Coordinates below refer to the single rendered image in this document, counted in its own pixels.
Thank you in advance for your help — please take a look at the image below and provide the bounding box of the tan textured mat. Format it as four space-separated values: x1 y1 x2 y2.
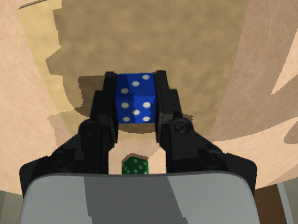
17 0 248 137

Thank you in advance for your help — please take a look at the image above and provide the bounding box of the blue die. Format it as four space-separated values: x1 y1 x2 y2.
115 73 157 124

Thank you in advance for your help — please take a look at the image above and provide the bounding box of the green die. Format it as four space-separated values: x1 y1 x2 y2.
122 156 149 174

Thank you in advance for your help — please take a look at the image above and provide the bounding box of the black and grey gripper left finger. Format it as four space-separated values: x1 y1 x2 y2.
19 71 119 199

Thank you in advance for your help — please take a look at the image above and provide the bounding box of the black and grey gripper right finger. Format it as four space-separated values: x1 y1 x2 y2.
155 71 257 198

